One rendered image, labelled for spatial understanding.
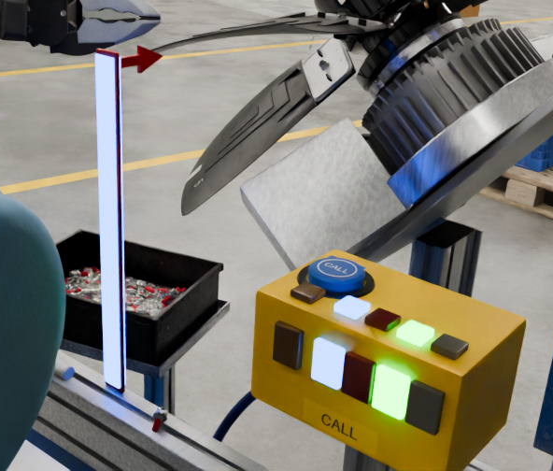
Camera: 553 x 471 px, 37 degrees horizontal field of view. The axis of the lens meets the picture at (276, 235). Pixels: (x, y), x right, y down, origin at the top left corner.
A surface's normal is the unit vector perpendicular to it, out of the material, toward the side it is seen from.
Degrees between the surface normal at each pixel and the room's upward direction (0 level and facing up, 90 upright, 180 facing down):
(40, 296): 96
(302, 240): 55
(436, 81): 66
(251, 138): 48
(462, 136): 73
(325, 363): 90
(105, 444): 90
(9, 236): 96
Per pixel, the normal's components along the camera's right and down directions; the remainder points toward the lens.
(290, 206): 0.00, -0.19
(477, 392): 0.79, 0.29
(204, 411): 0.06, -0.91
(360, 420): -0.62, 0.29
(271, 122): -0.65, -0.51
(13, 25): 0.46, 0.28
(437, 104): -0.40, 0.00
